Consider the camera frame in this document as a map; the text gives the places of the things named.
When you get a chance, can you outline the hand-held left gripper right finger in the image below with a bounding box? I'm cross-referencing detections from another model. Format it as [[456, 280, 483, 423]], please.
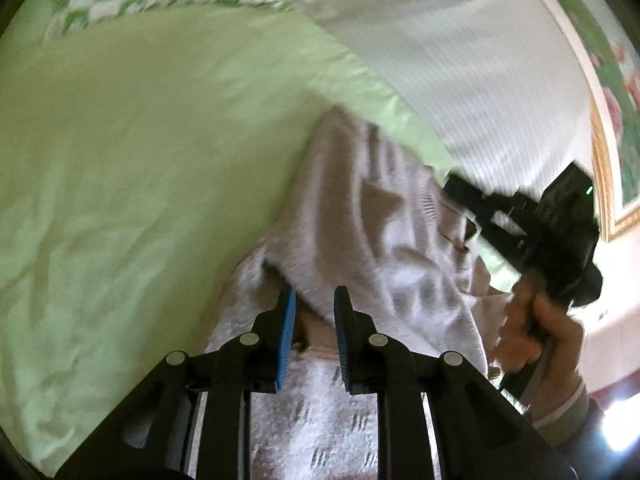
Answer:
[[333, 286, 577, 480]]

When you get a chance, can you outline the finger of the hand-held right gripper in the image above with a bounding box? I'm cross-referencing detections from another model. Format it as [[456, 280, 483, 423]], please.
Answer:
[[442, 172, 531, 235], [462, 217, 531, 283]]

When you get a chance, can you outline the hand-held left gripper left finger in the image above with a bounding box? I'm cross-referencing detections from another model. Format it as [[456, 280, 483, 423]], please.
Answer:
[[55, 286, 297, 480]]

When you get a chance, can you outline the pink fleece garment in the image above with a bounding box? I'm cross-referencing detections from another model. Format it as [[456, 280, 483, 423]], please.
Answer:
[[202, 107, 516, 480]]

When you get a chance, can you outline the person's right forearm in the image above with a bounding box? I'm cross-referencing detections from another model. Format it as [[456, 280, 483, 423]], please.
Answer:
[[525, 377, 640, 480]]

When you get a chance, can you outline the person's right hand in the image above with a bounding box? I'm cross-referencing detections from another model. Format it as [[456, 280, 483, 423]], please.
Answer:
[[492, 280, 587, 387]]

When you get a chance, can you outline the white striped pillow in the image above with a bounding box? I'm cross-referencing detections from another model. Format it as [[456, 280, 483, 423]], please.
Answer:
[[292, 0, 608, 201]]

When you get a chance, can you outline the framed floral picture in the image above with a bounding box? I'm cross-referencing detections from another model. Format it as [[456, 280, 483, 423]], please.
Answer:
[[532, 0, 640, 243]]

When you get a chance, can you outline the light green bed sheet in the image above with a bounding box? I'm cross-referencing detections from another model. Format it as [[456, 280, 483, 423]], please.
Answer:
[[0, 7, 453, 476]]

